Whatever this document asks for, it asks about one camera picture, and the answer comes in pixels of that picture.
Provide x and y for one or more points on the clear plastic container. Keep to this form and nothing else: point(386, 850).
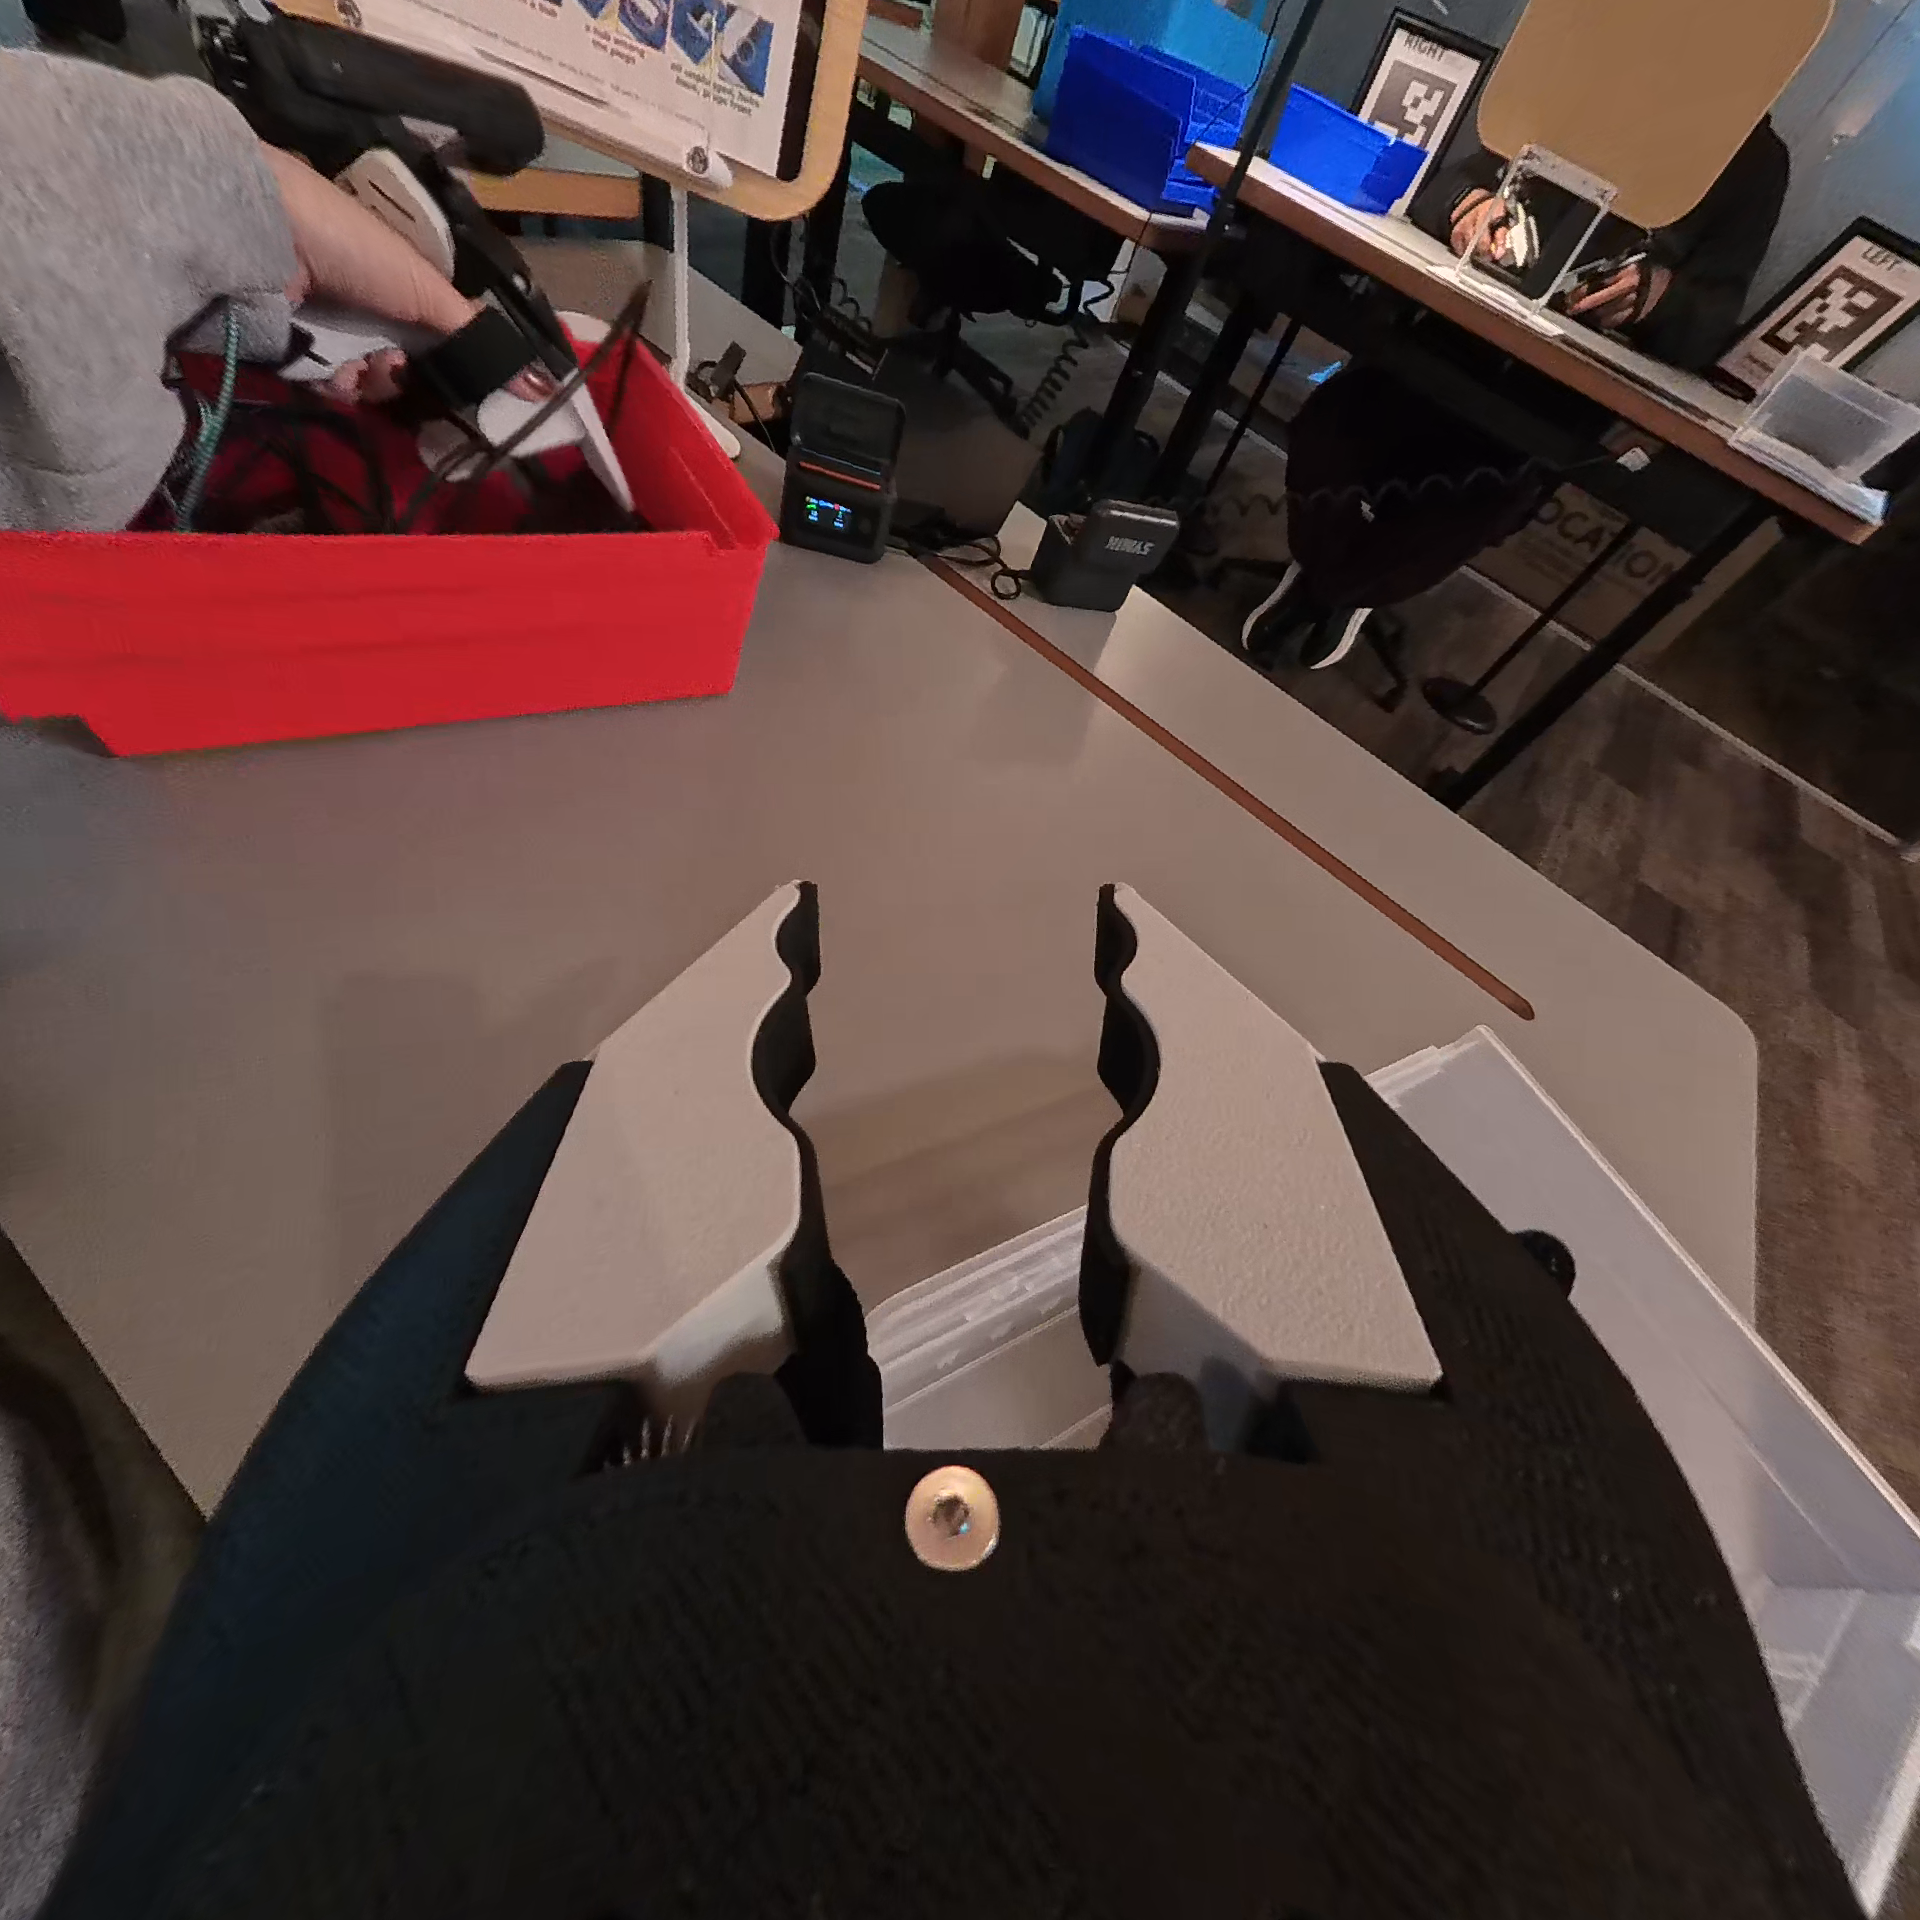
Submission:
point(1816, 429)

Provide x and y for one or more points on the person's left forearm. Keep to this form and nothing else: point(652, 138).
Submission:
point(120, 254)

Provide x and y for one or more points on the red plastic bin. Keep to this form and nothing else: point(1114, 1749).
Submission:
point(374, 630)

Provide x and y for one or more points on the person's grey clothing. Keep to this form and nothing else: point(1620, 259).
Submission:
point(59, 1575)

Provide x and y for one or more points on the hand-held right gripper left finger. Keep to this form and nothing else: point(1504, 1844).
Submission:
point(660, 1171)

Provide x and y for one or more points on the person's left hand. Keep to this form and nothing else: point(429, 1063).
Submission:
point(368, 254)

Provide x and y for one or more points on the white stand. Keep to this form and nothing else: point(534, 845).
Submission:
point(681, 284)

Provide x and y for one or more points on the small black charger box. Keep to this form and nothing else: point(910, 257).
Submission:
point(1107, 559)

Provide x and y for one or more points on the framed black white marker tag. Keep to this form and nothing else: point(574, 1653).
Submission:
point(1424, 84)
point(1837, 316)

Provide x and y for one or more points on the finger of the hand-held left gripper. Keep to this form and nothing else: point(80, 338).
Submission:
point(493, 436)
point(603, 429)

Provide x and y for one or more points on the wooden board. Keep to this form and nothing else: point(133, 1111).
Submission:
point(819, 135)

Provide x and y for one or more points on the grey background table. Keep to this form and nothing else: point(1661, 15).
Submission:
point(1348, 226)
point(974, 90)

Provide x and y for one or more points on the black charging case with display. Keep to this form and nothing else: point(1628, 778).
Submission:
point(836, 482)

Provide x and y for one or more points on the light blue box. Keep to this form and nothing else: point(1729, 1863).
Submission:
point(1080, 23)

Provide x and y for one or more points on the cardboard box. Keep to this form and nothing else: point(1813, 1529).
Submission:
point(1589, 564)

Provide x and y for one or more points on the clear plastic bin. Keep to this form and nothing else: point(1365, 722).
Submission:
point(1589, 1214)

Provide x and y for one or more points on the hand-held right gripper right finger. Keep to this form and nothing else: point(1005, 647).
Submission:
point(1259, 1202)

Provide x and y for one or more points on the dark blue plastic bin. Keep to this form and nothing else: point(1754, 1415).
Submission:
point(1125, 114)
point(1334, 143)

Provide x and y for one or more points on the clear acrylic box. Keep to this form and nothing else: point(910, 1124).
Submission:
point(1545, 226)

